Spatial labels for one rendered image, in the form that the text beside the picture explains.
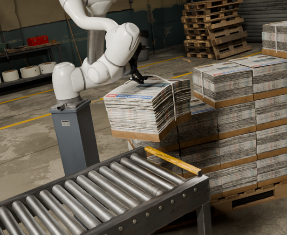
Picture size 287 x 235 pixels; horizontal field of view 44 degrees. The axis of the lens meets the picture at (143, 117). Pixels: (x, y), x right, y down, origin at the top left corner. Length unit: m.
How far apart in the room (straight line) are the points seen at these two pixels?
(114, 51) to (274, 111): 1.54
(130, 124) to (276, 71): 1.25
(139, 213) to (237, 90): 1.31
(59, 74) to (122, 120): 0.66
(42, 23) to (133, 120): 7.33
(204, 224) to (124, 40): 0.91
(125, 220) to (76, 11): 1.00
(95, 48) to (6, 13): 6.51
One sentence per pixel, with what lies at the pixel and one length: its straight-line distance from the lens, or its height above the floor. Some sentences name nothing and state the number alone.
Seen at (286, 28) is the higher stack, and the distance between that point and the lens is 2.72.
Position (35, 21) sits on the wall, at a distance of 8.87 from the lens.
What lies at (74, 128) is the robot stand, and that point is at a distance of 2.33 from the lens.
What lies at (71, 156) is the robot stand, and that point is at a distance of 2.43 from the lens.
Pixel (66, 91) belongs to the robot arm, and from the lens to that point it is 2.29.
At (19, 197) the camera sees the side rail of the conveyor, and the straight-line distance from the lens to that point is 1.80.
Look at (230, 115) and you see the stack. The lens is 2.53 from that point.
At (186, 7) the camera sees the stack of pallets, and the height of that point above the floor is 1.21.
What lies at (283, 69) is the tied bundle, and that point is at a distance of 2.66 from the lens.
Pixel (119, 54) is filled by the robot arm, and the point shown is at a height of 1.40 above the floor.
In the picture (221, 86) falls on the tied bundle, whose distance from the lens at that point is 2.44.
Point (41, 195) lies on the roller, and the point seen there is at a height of 0.79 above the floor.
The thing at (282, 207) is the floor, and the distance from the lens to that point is 2.94.
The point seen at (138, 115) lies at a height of 1.08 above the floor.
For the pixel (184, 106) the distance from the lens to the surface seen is 1.91.
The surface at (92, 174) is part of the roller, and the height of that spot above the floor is 0.80.
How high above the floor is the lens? 1.61
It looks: 19 degrees down
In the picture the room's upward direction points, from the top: 8 degrees counter-clockwise
